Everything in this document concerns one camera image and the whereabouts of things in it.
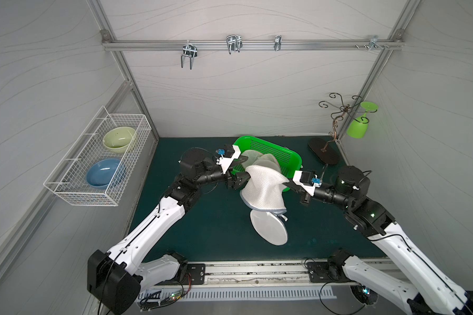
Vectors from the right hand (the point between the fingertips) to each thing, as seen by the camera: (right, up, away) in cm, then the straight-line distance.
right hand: (283, 175), depth 61 cm
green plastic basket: (+13, +3, +43) cm, 45 cm away
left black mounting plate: (-31, -40, +12) cm, 52 cm away
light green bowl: (-61, +12, +12) cm, 63 cm away
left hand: (-11, +3, +3) cm, 11 cm away
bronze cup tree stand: (+32, +12, +53) cm, 63 cm away
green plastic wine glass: (+43, +20, +32) cm, 57 cm away
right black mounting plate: (+16, -38, +12) cm, 43 cm away
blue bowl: (-61, 0, +3) cm, 61 cm away
